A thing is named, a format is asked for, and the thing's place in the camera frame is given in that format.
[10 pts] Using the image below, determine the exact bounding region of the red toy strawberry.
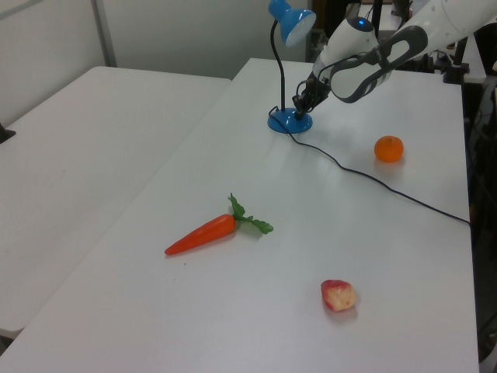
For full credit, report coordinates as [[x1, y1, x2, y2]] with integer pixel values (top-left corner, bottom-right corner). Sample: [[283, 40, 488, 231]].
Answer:
[[320, 278, 357, 313]]

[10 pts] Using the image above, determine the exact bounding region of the orange mandarin fruit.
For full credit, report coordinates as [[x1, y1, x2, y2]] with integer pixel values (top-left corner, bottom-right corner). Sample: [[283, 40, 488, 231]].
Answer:
[[374, 134, 405, 163]]

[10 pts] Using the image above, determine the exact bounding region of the black lamp power cable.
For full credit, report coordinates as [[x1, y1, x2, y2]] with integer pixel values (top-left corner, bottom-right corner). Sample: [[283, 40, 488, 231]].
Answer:
[[269, 105, 471, 225]]

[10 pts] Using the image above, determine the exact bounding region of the toy carrot with green leaves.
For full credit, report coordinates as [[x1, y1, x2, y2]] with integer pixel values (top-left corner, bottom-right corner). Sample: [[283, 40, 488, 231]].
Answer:
[[164, 192, 275, 256]]

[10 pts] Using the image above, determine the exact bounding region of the black clamped camera stand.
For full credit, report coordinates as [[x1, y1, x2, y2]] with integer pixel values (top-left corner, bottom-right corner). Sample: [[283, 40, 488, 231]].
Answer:
[[442, 33, 471, 85]]

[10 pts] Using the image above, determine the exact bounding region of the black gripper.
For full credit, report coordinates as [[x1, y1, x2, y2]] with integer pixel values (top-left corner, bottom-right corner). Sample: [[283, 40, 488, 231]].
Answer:
[[292, 73, 332, 120]]

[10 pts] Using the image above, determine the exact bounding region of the grey metal partition post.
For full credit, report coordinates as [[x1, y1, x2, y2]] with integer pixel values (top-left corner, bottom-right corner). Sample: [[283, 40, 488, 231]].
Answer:
[[92, 0, 118, 68]]

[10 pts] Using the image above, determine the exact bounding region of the blue gooseneck desk lamp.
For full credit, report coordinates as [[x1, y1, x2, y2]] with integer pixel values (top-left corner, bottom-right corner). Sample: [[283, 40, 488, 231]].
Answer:
[[266, 0, 318, 134]]

